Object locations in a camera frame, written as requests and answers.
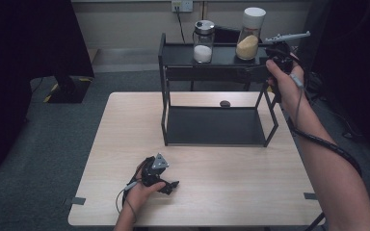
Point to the white wall socket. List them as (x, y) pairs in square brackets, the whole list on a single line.
[(182, 5)]

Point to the glass salt jar silver lid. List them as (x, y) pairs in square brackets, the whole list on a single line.
[(203, 45)]

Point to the small dark round object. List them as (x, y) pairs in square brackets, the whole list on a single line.
[(225, 103)]

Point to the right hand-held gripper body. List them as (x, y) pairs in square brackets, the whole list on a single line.
[(281, 53)]

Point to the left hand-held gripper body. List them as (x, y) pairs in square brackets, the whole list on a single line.
[(152, 176)]

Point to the yellow powder jar white lid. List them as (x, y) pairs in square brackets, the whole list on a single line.
[(248, 45)]

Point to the black chair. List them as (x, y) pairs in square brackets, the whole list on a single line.
[(226, 35)]

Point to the grey tape piece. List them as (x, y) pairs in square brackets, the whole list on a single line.
[(310, 196), (75, 201)]

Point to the wall conduit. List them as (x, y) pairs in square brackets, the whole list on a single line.
[(203, 9)]

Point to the black stand base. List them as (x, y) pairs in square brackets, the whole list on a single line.
[(70, 91)]

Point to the person's right hand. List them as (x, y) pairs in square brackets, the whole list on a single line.
[(289, 89)]

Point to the black curtain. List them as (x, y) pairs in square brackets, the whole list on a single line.
[(359, 48), (19, 64)]

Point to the person's left hand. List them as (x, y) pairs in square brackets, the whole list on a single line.
[(138, 195)]

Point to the black metal two-tier rack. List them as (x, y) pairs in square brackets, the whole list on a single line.
[(179, 54)]

